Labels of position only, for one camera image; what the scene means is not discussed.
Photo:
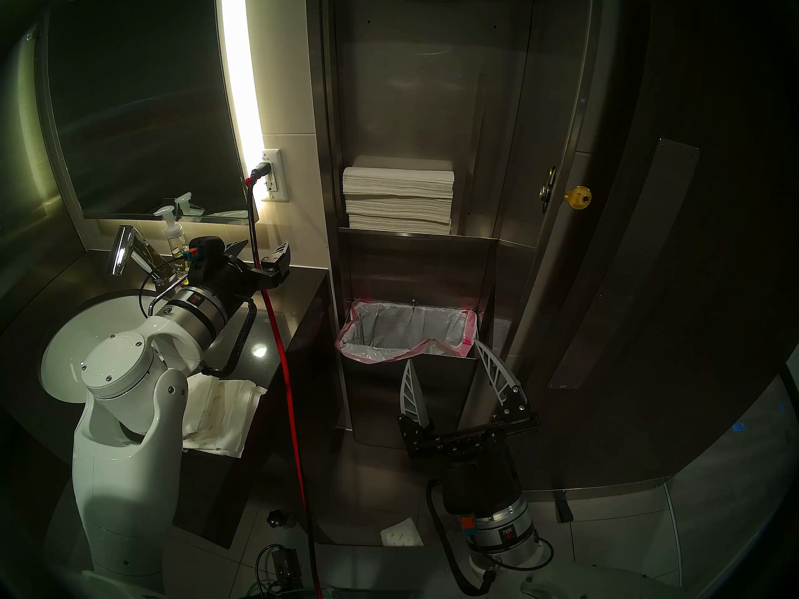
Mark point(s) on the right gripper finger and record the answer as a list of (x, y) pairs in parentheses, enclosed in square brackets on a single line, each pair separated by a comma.
[(413, 404), (509, 398)]

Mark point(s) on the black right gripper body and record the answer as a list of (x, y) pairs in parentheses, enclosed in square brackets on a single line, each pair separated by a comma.
[(480, 473)]

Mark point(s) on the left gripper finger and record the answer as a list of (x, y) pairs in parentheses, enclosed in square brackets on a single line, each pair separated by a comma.
[(278, 259), (236, 248)]

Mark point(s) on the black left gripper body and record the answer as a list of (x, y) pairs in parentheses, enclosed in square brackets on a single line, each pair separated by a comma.
[(218, 273)]

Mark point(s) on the small brass key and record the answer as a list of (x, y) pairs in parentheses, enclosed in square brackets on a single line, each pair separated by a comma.
[(578, 196)]

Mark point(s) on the steel towel dispenser door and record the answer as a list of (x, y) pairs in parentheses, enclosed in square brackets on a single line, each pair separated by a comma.
[(555, 105)]

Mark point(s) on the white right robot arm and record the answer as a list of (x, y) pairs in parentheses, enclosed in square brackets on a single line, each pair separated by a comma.
[(505, 535)]

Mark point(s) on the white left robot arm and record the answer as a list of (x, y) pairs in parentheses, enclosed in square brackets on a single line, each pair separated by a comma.
[(125, 479)]

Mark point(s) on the grey robot base platform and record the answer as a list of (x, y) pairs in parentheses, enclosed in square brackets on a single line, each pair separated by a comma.
[(374, 573)]

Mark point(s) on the dark vanity counter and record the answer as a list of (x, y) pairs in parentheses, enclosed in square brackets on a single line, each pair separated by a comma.
[(299, 286)]

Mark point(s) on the clear soap pump bottle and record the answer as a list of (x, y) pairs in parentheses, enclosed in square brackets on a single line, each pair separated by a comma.
[(175, 236)]

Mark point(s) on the pink-rimmed clear trash liner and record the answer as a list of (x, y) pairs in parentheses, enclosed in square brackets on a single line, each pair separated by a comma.
[(399, 329)]

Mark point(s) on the black power plug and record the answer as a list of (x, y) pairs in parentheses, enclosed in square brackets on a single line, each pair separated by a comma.
[(261, 170)]

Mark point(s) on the black door stop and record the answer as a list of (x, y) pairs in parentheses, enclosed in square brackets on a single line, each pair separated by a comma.
[(563, 510)]

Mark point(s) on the chrome sink faucet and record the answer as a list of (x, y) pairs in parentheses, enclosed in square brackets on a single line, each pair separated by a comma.
[(125, 248)]

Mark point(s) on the white paper scrap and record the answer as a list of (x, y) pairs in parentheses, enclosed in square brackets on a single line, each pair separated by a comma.
[(402, 534)]

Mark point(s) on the stack of white paper towels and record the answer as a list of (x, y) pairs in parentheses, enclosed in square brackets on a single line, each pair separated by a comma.
[(399, 195)]

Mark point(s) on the white folded paper towels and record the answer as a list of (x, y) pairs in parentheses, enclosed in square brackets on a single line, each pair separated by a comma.
[(218, 417)]

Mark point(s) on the white round sink basin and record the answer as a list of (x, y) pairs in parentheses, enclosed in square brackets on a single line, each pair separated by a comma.
[(75, 354)]

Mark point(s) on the vertical bright light strip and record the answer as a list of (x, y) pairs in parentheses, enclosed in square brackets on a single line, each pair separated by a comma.
[(240, 73)]

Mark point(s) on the black star knob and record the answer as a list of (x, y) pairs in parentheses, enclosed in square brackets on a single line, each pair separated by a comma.
[(277, 519)]

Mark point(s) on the black electronics box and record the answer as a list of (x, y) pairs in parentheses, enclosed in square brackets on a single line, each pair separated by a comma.
[(287, 566)]

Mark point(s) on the round steel door lock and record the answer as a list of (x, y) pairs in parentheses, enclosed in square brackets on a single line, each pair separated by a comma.
[(549, 189)]

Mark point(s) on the dark restroom door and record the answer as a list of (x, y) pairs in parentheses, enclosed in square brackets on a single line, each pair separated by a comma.
[(730, 229)]

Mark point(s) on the white wall outlet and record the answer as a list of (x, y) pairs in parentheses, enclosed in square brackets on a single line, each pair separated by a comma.
[(279, 187)]

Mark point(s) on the wall mirror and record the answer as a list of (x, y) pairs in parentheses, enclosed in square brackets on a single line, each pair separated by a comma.
[(143, 105)]

